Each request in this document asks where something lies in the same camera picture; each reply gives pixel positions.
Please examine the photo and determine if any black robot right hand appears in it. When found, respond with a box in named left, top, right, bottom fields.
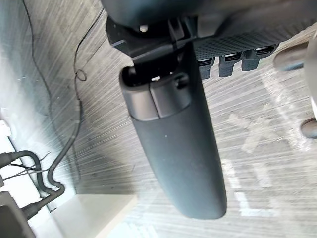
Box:
left=101, top=0, right=317, bottom=220

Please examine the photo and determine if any white flat platform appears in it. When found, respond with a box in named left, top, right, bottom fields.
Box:
left=48, top=193, right=138, bottom=238

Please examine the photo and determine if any robot silver leg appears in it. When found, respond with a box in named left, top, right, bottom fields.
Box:
left=306, top=31, right=317, bottom=129

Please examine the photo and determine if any dark grey box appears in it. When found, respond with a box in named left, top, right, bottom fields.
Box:
left=0, top=191, right=36, bottom=238

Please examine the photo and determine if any thin black cable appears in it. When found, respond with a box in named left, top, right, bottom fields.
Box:
left=21, top=0, right=105, bottom=181

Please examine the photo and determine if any thick grey cable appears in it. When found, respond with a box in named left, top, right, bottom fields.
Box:
left=0, top=150, right=65, bottom=220

